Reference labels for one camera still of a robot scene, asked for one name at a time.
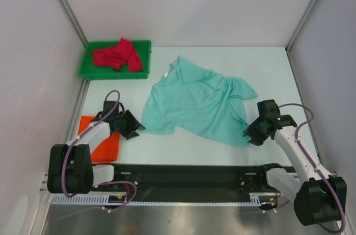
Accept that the red crumpled t shirt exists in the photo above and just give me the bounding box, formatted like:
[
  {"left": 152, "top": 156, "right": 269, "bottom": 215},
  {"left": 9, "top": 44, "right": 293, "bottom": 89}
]
[{"left": 92, "top": 38, "right": 143, "bottom": 72}]

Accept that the left vertical aluminium post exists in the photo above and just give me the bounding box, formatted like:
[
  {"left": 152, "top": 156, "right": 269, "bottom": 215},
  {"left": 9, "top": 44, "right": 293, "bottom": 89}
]
[{"left": 58, "top": 0, "right": 88, "bottom": 47}]

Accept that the white slotted cable duct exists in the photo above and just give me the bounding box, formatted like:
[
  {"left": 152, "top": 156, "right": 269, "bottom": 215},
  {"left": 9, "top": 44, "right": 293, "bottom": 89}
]
[{"left": 51, "top": 194, "right": 262, "bottom": 207}]

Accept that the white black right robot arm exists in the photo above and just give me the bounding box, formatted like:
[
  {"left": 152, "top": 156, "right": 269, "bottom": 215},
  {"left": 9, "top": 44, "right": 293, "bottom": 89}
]
[{"left": 244, "top": 99, "right": 347, "bottom": 233}]

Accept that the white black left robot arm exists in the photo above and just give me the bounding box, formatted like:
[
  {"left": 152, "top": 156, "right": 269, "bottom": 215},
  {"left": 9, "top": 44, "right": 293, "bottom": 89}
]
[{"left": 47, "top": 101, "right": 145, "bottom": 197}]

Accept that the left side aluminium rail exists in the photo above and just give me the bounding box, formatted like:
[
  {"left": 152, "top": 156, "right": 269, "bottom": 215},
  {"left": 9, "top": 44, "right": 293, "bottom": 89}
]
[{"left": 63, "top": 79, "right": 90, "bottom": 143}]

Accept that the teal t shirt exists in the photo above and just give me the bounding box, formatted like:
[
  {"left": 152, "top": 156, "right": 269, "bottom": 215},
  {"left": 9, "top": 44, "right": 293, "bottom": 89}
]
[{"left": 142, "top": 57, "right": 258, "bottom": 147}]

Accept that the orange folded t shirt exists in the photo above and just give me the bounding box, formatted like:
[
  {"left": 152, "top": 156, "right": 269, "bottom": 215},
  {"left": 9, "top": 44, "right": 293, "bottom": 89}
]
[{"left": 77, "top": 116, "right": 120, "bottom": 163}]

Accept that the right side aluminium rail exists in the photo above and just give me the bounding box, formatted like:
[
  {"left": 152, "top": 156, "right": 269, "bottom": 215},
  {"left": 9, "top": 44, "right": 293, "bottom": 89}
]
[{"left": 286, "top": 51, "right": 323, "bottom": 163}]

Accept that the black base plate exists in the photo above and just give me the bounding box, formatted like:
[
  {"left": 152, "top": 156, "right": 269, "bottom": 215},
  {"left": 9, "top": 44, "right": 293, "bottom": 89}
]
[{"left": 92, "top": 164, "right": 279, "bottom": 203}]

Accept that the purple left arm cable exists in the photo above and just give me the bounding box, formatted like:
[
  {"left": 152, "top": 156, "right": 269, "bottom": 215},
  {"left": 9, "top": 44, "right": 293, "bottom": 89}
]
[{"left": 52, "top": 89, "right": 139, "bottom": 221}]

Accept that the green plastic tray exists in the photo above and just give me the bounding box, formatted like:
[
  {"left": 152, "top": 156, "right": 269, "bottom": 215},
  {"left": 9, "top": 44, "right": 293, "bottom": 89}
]
[{"left": 79, "top": 40, "right": 151, "bottom": 80}]

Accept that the aluminium frame rail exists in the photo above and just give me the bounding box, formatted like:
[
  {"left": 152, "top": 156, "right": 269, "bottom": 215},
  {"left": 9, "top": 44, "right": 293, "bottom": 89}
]
[{"left": 38, "top": 171, "right": 343, "bottom": 194}]

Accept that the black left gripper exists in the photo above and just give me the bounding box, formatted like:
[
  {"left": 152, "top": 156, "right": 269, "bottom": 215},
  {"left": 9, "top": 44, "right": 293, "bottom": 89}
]
[{"left": 115, "top": 109, "right": 144, "bottom": 140}]

